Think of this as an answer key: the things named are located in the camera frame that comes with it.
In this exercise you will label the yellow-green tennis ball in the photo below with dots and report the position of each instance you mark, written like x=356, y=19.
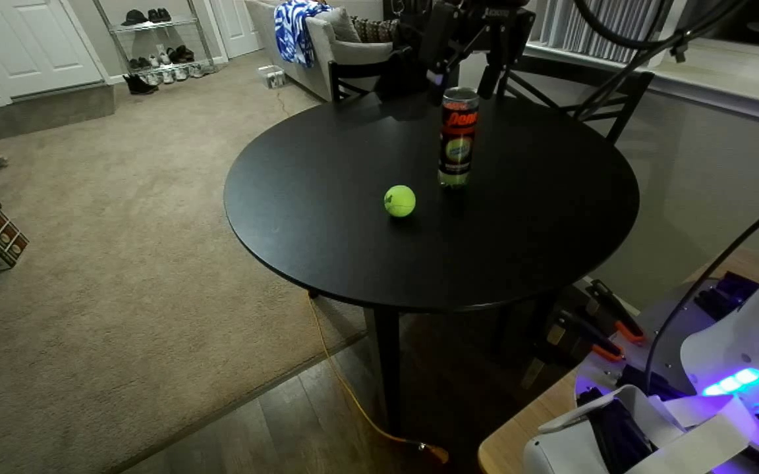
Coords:
x=398, y=200

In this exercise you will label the round black table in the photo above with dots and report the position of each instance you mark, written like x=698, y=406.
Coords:
x=501, y=244

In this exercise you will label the black wooden chair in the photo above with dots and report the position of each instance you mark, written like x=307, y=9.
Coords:
x=349, y=77
x=613, y=96

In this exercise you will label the grey sofa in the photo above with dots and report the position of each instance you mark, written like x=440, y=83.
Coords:
x=342, y=52

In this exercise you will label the white slippers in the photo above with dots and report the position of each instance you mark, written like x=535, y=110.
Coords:
x=271, y=75

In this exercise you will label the patterned dark pillow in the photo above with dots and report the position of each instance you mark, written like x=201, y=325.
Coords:
x=364, y=27

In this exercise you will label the black tripod stand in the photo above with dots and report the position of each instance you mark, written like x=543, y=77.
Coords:
x=503, y=61

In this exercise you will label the black orange bar clamp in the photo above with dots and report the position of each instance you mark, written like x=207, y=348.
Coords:
x=613, y=316
x=572, y=338

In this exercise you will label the blue white blanket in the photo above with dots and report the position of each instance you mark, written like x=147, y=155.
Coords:
x=296, y=29

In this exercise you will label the light wooden table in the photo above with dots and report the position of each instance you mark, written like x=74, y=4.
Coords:
x=512, y=437

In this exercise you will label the white panel door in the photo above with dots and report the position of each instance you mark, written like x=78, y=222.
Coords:
x=238, y=27
x=28, y=40

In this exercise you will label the white shoe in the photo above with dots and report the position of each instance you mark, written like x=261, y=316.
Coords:
x=170, y=75

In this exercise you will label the black shoe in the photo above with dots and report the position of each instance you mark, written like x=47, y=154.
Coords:
x=158, y=13
x=141, y=84
x=179, y=52
x=134, y=17

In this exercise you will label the white baluster railing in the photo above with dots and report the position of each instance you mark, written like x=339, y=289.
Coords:
x=590, y=22

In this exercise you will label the white device with blue light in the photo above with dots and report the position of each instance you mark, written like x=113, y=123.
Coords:
x=659, y=351

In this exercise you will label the metal shoe rack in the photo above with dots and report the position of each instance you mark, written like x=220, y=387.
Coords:
x=155, y=29

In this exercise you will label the dark metal clamp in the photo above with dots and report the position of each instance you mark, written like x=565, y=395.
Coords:
x=730, y=292

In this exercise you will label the grey door mat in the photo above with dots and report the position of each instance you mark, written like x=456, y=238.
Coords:
x=45, y=106

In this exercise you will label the white bag with dark contents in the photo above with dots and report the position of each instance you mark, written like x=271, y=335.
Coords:
x=685, y=429

